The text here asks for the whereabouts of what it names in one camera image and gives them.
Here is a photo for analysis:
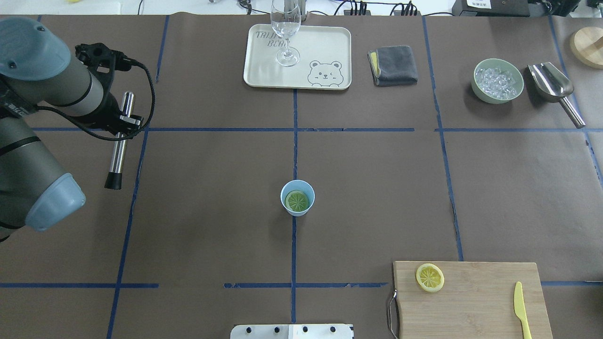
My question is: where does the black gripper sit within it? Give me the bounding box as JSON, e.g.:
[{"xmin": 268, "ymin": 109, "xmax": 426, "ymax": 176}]
[{"xmin": 89, "ymin": 93, "xmax": 144, "ymax": 137}]

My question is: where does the lemon slice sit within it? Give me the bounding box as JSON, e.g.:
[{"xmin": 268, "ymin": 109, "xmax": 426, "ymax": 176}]
[{"xmin": 284, "ymin": 190, "xmax": 310, "ymax": 213}]

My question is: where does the yellow lemon half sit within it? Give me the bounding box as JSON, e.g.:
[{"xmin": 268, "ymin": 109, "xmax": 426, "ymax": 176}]
[{"xmin": 415, "ymin": 263, "xmax": 445, "ymax": 293}]

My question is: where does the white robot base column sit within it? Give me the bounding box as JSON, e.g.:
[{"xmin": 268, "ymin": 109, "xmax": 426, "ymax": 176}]
[{"xmin": 230, "ymin": 323, "xmax": 355, "ymax": 339}]

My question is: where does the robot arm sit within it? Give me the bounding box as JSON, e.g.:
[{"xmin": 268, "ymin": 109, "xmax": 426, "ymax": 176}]
[{"xmin": 0, "ymin": 16, "xmax": 150, "ymax": 241}]

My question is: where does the light blue cup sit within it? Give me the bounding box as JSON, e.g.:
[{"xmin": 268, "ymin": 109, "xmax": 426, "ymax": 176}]
[{"xmin": 280, "ymin": 179, "xmax": 315, "ymax": 217}]

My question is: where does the clear wine glass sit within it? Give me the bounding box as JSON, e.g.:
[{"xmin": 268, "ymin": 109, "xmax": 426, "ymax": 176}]
[{"xmin": 270, "ymin": 0, "xmax": 302, "ymax": 67}]

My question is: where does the cream bear tray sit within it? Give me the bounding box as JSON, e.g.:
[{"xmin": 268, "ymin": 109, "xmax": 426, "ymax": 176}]
[{"xmin": 243, "ymin": 24, "xmax": 352, "ymax": 90}]

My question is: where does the grey folded cloth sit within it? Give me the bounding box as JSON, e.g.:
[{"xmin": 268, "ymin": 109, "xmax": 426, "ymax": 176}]
[{"xmin": 367, "ymin": 45, "xmax": 418, "ymax": 87}]

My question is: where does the green bowl of ice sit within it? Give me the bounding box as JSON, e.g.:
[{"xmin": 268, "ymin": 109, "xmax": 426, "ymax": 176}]
[{"xmin": 471, "ymin": 58, "xmax": 525, "ymax": 105}]

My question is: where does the wooden cutting board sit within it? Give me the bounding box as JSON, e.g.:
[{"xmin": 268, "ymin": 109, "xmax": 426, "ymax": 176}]
[{"xmin": 393, "ymin": 260, "xmax": 552, "ymax": 339}]

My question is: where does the metal ice scoop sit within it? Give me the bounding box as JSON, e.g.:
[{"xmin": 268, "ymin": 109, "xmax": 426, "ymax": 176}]
[{"xmin": 527, "ymin": 62, "xmax": 586, "ymax": 129}]

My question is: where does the yellow plastic knife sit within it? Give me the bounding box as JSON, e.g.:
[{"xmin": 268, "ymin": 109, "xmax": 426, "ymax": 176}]
[{"xmin": 513, "ymin": 281, "xmax": 532, "ymax": 339}]

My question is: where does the wooden mug tree stand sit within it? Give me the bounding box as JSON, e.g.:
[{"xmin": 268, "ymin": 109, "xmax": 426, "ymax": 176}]
[{"xmin": 570, "ymin": 26, "xmax": 603, "ymax": 69}]

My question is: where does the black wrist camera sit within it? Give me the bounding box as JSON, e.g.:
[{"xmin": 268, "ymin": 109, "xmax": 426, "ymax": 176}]
[{"xmin": 75, "ymin": 43, "xmax": 133, "ymax": 91}]

